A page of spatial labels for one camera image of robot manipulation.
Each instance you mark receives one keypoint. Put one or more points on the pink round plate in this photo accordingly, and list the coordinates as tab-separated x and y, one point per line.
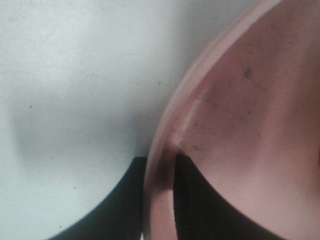
247	114

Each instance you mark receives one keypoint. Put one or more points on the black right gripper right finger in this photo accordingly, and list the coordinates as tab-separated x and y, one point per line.
200	213

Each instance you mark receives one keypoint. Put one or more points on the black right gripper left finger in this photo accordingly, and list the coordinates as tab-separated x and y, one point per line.
119	215

